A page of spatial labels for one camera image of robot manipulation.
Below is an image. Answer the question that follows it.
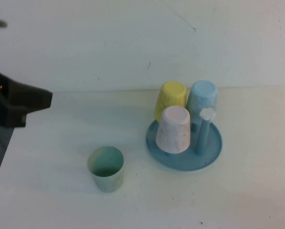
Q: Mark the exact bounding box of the blue cup stand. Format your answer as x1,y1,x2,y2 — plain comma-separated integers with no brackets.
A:
146,107,223,172

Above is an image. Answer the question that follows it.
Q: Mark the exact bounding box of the green cup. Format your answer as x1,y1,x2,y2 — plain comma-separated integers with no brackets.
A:
86,146,125,193

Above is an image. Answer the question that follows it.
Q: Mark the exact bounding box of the pink marbled cup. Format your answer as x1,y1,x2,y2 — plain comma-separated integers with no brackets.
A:
155,105,191,154

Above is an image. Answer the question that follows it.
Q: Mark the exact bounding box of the yellow cup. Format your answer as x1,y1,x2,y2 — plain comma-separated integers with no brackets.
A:
154,81,188,124

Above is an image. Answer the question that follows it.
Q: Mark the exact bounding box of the light blue cup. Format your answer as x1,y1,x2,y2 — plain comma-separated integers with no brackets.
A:
185,80,219,120

